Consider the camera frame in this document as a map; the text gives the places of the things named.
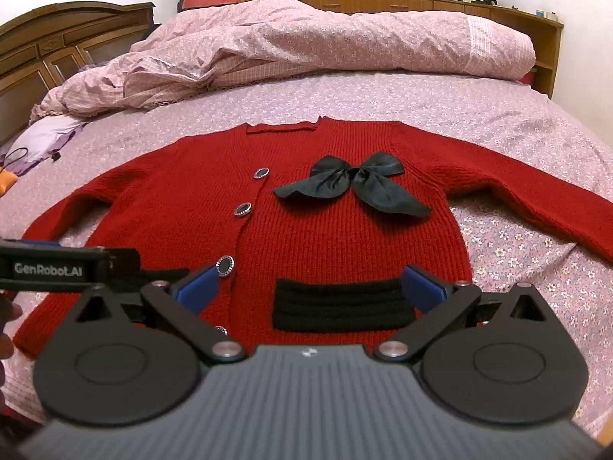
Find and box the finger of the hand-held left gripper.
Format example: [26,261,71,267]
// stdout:
[113,268,193,294]

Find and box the person's left hand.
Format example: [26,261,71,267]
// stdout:
[0,292,24,390]

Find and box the wooden headboard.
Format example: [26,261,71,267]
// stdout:
[0,1,156,147]

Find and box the pink floral bed sheet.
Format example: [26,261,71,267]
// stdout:
[0,69,613,442]

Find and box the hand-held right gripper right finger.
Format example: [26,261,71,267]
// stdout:
[374,263,552,363]

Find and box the red knit cardigan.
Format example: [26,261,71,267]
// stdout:
[12,116,613,360]

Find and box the black satin bow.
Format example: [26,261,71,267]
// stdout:
[274,152,433,220]

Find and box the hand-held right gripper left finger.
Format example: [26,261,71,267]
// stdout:
[72,263,248,363]

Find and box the wooden cabinet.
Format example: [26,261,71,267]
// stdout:
[306,0,565,101]

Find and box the lilac cloth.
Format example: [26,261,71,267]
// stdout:
[0,116,89,176]

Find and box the pink checked quilt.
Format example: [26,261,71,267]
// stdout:
[30,0,536,123]

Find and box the black cord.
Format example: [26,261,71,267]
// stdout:
[0,148,35,168]

